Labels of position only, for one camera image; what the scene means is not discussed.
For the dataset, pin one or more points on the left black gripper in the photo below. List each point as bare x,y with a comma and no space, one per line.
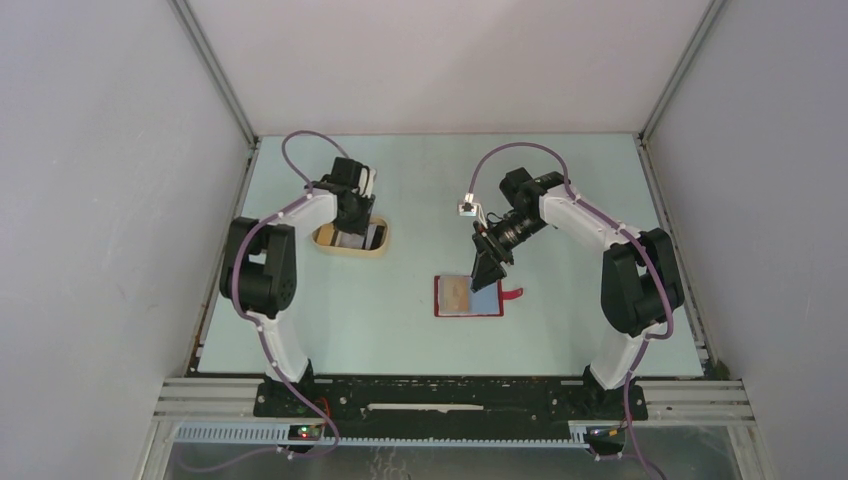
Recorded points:
360,225

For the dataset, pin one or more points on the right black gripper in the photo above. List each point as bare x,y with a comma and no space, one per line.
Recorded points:
489,248

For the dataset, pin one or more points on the white grey credit card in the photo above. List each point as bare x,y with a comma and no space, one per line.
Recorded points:
350,241

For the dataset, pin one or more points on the red leather card holder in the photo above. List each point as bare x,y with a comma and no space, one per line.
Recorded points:
488,302

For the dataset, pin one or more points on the beige oval tray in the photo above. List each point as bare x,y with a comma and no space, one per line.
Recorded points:
323,238

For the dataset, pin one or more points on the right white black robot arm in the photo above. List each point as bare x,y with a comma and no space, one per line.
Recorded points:
640,287

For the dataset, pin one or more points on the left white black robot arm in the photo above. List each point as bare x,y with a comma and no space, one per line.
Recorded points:
259,273

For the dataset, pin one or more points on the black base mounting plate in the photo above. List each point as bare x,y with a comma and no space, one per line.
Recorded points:
451,407

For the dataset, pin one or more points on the right controller board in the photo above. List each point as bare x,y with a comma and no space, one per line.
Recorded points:
605,434

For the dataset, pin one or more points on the controller board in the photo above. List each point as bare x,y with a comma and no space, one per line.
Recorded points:
605,434
305,433

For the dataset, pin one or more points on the left controller board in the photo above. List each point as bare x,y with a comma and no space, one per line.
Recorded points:
305,433

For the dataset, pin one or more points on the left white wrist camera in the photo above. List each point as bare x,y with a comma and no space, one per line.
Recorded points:
366,181

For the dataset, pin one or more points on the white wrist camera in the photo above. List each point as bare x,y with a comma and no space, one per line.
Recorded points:
366,181
469,207

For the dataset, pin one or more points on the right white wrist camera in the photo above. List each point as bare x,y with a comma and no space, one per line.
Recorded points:
469,207

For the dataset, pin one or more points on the aluminium frame rail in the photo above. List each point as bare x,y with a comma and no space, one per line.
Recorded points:
669,402

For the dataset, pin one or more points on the white cable duct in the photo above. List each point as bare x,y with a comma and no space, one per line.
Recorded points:
273,434

